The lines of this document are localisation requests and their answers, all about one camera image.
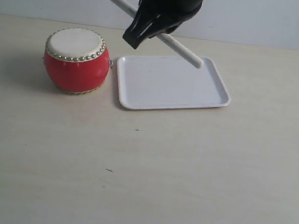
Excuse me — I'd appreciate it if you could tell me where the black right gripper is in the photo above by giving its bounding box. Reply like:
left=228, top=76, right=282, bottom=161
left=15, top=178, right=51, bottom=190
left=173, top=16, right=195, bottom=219
left=122, top=0, right=203, bottom=49

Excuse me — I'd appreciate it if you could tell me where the white drumstick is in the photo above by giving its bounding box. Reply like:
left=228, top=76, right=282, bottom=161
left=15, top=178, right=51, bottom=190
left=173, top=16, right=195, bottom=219
left=109, top=0, right=203, bottom=68

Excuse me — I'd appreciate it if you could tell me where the red small drum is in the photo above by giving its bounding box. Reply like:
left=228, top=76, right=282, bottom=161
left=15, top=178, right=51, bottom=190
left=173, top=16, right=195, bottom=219
left=43, top=27, right=111, bottom=95

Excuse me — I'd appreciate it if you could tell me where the white plastic tray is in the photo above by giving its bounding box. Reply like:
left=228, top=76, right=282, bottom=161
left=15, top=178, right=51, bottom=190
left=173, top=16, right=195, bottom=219
left=116, top=56, right=231, bottom=110

